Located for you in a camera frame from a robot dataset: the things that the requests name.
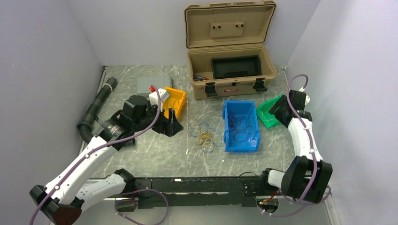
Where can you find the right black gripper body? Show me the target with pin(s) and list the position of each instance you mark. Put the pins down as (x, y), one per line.
(280, 110)

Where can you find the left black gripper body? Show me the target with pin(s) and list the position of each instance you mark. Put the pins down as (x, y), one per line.
(162, 122)

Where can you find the green plastic bin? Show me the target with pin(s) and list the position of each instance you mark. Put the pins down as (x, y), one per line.
(268, 120)

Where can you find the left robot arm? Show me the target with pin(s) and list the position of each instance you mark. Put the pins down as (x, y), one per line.
(65, 198)

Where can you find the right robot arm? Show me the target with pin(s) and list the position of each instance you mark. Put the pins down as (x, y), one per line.
(308, 175)

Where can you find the orange plastic bin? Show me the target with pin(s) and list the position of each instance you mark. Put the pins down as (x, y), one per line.
(176, 101)

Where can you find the blue plastic bin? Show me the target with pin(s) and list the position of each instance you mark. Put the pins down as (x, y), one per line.
(242, 133)

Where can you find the grey plastic case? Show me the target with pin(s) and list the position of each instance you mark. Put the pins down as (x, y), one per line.
(144, 84)

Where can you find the black toolbox tray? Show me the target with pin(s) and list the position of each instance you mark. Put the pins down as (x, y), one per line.
(233, 67)

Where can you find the tan plastic toolbox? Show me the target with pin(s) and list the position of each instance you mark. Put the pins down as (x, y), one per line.
(223, 30)

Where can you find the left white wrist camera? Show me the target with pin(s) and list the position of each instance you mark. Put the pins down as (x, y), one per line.
(158, 97)

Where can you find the red handled screwdriver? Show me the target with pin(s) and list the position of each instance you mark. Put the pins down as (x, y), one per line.
(200, 78)

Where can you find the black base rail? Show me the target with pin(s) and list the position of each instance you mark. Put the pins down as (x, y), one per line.
(246, 190)

